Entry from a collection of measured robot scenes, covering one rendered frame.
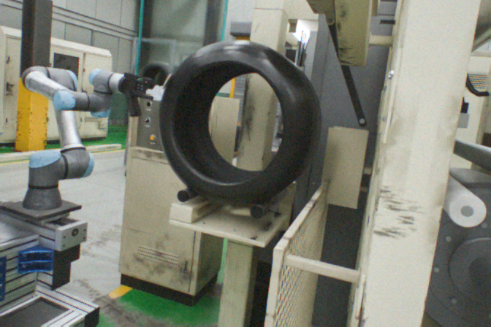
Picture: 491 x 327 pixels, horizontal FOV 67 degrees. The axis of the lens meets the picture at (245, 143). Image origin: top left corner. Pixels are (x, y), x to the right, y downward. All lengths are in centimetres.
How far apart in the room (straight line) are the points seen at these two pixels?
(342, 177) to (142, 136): 133
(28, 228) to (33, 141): 516
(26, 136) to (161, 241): 485
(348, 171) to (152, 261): 143
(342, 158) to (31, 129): 593
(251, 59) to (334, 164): 54
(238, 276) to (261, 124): 70
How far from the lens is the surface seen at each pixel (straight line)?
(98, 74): 162
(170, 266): 239
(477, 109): 462
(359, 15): 116
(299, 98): 118
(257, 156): 161
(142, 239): 243
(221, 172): 155
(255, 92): 161
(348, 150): 147
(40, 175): 175
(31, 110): 684
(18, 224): 187
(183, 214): 137
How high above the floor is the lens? 127
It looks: 7 degrees down
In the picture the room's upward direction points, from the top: 7 degrees clockwise
